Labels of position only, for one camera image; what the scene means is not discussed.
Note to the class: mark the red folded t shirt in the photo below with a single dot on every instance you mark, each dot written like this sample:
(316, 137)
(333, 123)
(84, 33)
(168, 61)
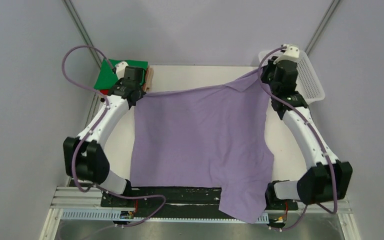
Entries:
(104, 92)

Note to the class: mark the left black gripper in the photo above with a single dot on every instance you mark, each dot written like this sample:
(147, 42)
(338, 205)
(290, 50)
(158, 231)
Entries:
(142, 93)

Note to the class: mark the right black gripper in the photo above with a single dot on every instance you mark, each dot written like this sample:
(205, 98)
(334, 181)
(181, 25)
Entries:
(268, 68)

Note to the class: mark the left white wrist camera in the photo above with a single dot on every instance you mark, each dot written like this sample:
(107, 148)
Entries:
(120, 69)

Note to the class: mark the green folded t shirt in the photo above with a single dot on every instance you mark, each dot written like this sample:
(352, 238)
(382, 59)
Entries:
(106, 78)

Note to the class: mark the white plastic basket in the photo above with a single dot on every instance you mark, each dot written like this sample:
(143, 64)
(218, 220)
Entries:
(307, 82)

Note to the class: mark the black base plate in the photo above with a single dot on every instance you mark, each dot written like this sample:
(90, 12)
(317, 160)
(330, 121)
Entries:
(174, 211)

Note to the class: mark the white slotted cable duct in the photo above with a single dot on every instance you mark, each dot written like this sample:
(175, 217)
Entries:
(121, 216)

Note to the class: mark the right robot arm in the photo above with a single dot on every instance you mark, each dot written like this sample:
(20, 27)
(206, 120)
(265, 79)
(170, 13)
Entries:
(326, 178)

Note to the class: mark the beige folded t shirt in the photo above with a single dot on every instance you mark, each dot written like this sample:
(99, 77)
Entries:
(148, 79)

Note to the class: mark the lavender t shirt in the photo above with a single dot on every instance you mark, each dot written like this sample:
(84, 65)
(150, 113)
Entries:
(210, 137)

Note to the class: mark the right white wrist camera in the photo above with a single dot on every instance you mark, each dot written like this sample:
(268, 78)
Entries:
(290, 52)

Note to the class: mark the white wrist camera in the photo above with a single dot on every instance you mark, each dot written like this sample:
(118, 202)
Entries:
(290, 52)
(120, 69)

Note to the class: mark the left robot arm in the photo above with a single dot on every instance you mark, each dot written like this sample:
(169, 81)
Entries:
(84, 156)

